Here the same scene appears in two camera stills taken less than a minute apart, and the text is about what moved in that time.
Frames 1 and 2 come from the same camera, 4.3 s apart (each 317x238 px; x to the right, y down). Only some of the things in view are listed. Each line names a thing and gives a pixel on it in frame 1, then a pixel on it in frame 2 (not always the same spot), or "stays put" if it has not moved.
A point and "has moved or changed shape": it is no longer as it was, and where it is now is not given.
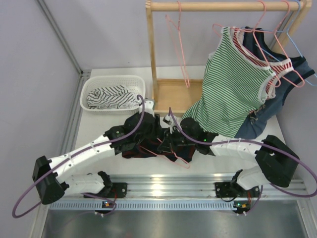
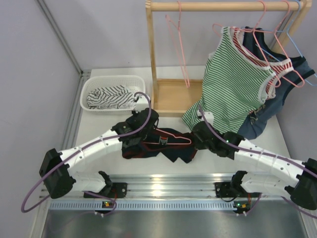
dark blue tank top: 253,36 stays put
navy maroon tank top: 149,143 stays put
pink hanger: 174,153 has moved or changed shape
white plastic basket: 112,94 stays put
